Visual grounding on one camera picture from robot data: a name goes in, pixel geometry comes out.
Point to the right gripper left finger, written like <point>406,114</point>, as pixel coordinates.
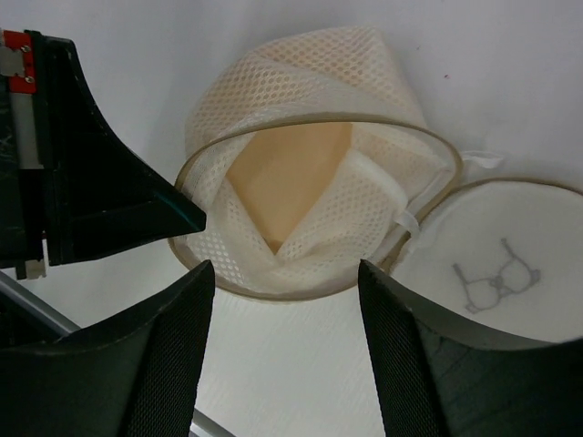
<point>133,374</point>

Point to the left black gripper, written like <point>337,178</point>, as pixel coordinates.
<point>65,173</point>

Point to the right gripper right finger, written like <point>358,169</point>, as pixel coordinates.
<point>437,373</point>

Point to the cream mesh laundry bag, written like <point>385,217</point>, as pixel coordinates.
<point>504,252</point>

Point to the beige bra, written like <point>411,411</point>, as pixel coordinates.
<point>283,171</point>

